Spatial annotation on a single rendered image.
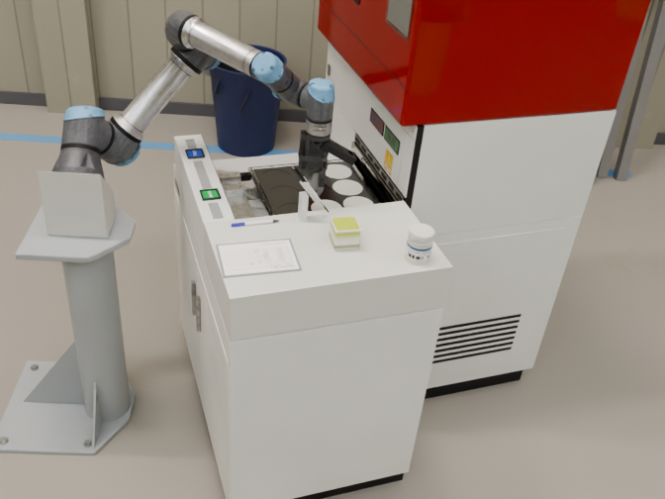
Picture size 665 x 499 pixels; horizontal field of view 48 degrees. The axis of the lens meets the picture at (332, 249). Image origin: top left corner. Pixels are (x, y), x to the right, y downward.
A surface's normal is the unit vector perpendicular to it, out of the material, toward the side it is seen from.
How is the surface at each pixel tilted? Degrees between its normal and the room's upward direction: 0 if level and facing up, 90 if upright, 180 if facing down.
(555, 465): 0
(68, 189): 90
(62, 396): 90
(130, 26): 90
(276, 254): 0
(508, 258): 90
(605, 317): 0
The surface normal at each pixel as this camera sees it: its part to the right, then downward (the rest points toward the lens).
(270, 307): 0.32, 0.57
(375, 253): 0.08, -0.81
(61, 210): 0.03, 0.58
